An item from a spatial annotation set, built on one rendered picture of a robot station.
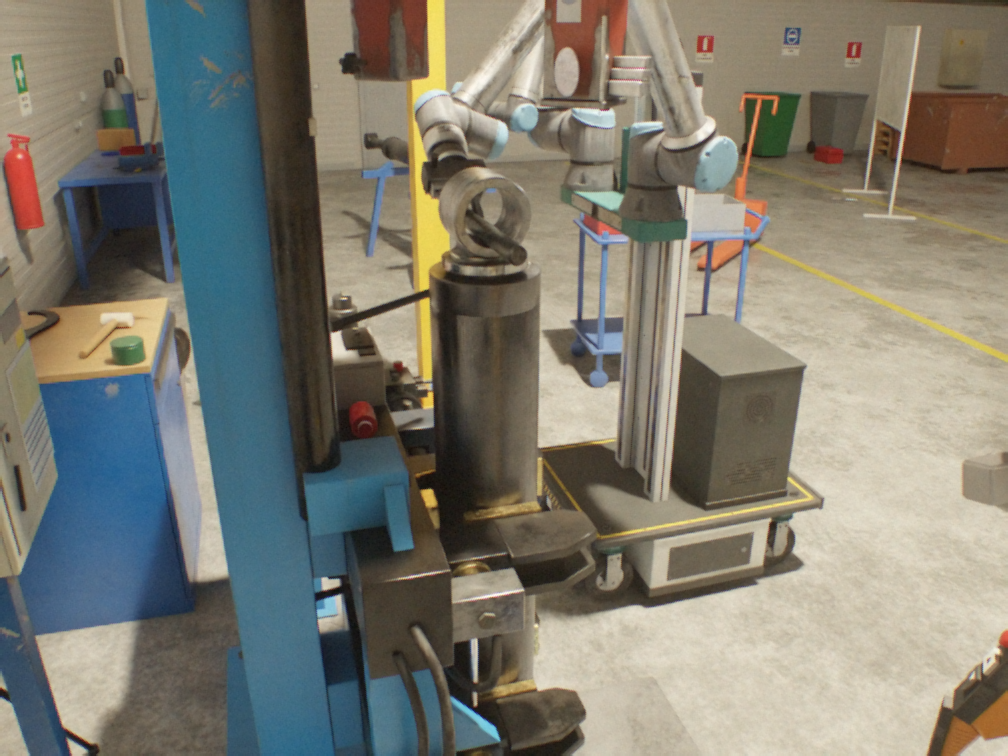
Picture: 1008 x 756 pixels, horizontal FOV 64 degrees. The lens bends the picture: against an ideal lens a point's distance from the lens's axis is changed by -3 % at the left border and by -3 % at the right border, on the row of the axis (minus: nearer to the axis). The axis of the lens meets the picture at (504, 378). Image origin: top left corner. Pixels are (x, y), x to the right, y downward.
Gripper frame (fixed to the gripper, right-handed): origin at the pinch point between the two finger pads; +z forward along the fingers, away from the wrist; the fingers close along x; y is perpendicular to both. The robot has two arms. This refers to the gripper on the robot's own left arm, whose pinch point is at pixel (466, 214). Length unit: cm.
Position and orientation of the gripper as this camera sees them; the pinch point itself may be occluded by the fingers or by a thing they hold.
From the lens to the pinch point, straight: 170.8
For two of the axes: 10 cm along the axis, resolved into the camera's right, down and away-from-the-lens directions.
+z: 2.5, 8.3, -4.9
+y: 1.8, -5.4, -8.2
